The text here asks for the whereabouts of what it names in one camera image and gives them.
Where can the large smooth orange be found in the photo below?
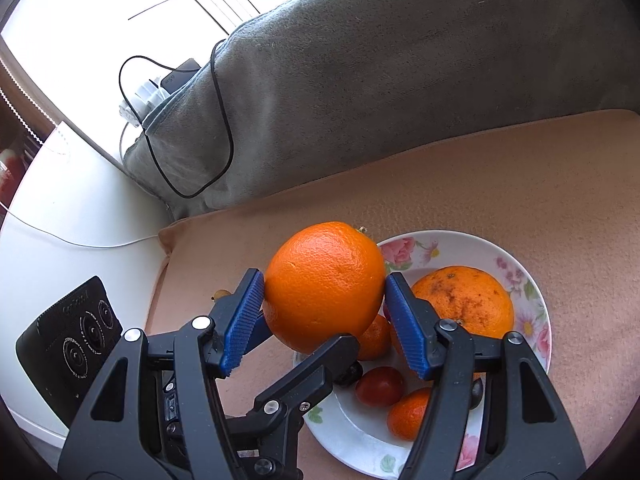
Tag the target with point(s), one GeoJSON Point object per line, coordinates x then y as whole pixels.
{"type": "Point", "coordinates": [320, 285]}

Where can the grey blanket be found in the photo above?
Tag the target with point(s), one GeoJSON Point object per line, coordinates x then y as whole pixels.
{"type": "Point", "coordinates": [375, 85]}

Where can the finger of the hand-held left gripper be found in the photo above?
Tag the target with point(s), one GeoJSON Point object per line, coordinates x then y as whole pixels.
{"type": "Point", "coordinates": [350, 375]}
{"type": "Point", "coordinates": [305, 372]}

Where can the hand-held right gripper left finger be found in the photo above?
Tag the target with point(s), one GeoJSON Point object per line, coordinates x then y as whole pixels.
{"type": "Point", "coordinates": [245, 320]}

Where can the red white object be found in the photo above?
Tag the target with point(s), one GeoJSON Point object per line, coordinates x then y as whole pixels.
{"type": "Point", "coordinates": [7, 172]}

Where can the white power strip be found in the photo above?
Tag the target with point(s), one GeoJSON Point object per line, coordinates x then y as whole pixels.
{"type": "Point", "coordinates": [140, 102]}

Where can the peach blanket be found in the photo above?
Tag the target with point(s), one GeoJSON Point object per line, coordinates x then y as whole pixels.
{"type": "Point", "coordinates": [500, 185]}

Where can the large rough spotted orange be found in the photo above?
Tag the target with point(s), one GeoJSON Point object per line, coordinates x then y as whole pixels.
{"type": "Point", "coordinates": [465, 300]}

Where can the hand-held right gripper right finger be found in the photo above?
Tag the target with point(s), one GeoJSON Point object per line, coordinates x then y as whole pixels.
{"type": "Point", "coordinates": [407, 325]}

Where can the small rough mandarin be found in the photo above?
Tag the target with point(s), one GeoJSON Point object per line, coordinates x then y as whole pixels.
{"type": "Point", "coordinates": [375, 340]}

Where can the red tomato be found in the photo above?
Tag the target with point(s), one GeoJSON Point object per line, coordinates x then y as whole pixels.
{"type": "Point", "coordinates": [380, 385]}

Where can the small tangerine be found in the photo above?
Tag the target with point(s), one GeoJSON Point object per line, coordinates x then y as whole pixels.
{"type": "Point", "coordinates": [407, 415]}

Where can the white floral plate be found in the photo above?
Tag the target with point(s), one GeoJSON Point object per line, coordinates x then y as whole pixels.
{"type": "Point", "coordinates": [350, 425]}

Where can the black power adapter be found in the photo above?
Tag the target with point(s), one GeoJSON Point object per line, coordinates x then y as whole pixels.
{"type": "Point", "coordinates": [180, 76]}

